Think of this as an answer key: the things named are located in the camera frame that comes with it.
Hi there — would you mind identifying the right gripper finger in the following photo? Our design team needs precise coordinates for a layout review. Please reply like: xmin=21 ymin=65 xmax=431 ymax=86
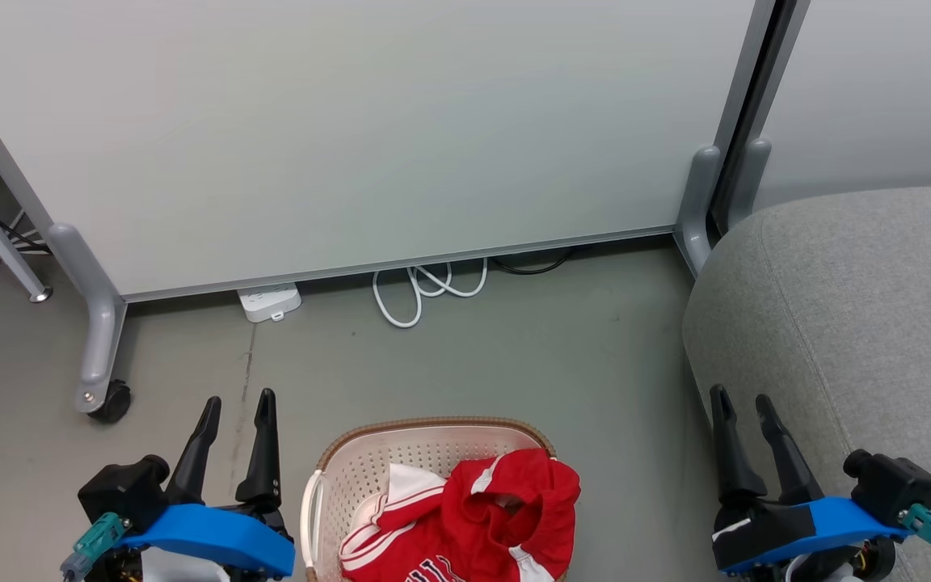
xmin=709 ymin=384 xmax=768 ymax=509
xmin=754 ymin=394 xmax=827 ymax=504

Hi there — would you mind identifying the looped white cable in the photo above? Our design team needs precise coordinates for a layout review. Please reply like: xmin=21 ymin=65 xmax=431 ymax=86
xmin=373 ymin=258 xmax=489 ymax=329

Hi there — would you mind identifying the white plastic laundry basket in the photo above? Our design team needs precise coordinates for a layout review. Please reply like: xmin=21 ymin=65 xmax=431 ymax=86
xmin=300 ymin=416 xmax=568 ymax=582

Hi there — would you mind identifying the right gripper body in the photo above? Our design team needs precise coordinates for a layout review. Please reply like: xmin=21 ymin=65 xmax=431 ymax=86
xmin=711 ymin=495 xmax=912 ymax=578

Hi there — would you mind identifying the white partition panel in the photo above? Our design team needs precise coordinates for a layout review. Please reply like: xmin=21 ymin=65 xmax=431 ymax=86
xmin=0 ymin=0 xmax=777 ymax=305
xmin=744 ymin=0 xmax=931 ymax=213

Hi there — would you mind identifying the grey fabric sofa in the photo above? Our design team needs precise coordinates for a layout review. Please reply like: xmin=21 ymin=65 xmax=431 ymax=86
xmin=681 ymin=184 xmax=931 ymax=582

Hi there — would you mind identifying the teal left cable connector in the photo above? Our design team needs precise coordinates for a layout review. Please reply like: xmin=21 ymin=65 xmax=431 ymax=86
xmin=60 ymin=511 xmax=133 ymax=580

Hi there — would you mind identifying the black caster wheel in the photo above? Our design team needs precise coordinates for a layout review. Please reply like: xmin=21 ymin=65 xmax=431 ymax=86
xmin=87 ymin=380 xmax=133 ymax=424

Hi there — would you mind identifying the red and white shirt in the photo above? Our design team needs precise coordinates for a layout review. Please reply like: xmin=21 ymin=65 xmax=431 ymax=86
xmin=339 ymin=449 xmax=582 ymax=582

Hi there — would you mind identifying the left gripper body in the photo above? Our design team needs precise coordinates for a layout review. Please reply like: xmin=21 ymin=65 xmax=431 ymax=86
xmin=114 ymin=501 xmax=297 ymax=582

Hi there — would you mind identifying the black floor cable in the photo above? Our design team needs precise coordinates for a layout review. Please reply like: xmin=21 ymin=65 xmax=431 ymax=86
xmin=489 ymin=248 xmax=576 ymax=276

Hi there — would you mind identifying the grey partition foot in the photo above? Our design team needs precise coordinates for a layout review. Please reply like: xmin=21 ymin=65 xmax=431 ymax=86
xmin=673 ymin=145 xmax=723 ymax=276
xmin=45 ymin=222 xmax=128 ymax=415
xmin=727 ymin=137 xmax=773 ymax=232

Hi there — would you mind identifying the white power strip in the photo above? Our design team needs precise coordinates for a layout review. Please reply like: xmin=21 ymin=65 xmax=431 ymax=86
xmin=238 ymin=282 xmax=303 ymax=324

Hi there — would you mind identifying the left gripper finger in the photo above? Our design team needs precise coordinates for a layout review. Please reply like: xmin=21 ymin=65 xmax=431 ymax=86
xmin=234 ymin=388 xmax=283 ymax=507
xmin=166 ymin=395 xmax=222 ymax=507

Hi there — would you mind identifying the thin black cable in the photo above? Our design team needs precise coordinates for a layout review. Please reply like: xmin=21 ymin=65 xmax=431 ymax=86
xmin=0 ymin=212 xmax=52 ymax=264

